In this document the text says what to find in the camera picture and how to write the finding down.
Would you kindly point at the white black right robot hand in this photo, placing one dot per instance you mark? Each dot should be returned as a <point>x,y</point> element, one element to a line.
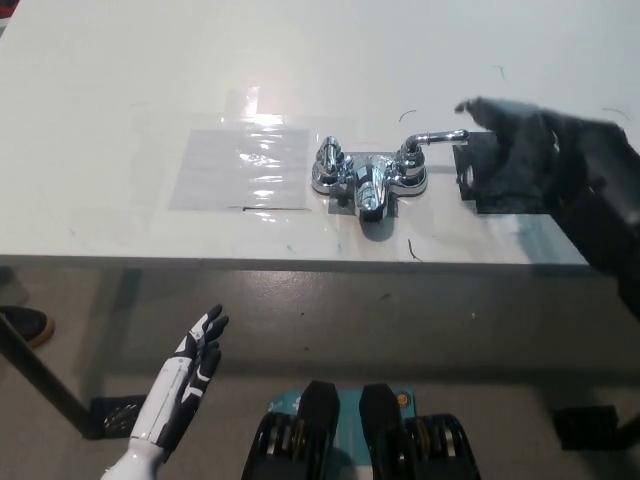
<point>515,150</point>

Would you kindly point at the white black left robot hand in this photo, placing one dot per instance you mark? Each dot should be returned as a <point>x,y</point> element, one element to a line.
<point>185,380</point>

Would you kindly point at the chrome faucet body with spout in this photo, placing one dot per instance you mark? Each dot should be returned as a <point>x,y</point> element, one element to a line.
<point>369,187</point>

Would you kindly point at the black tape patch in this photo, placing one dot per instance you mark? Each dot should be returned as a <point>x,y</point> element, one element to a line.
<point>487,205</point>

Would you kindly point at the black floor plate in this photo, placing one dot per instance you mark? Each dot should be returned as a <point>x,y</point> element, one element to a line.
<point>585,427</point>
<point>117,415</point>

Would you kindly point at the black table leg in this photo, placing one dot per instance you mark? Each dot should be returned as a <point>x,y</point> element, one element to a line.
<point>47,380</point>

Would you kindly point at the black shoe tan sole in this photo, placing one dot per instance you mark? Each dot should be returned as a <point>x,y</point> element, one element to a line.
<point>27,326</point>

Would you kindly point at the clear plastic sheet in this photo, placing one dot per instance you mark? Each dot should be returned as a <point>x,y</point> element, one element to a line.
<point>239,170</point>

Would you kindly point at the red black object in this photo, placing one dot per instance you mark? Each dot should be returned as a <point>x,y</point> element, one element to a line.
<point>7,17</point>

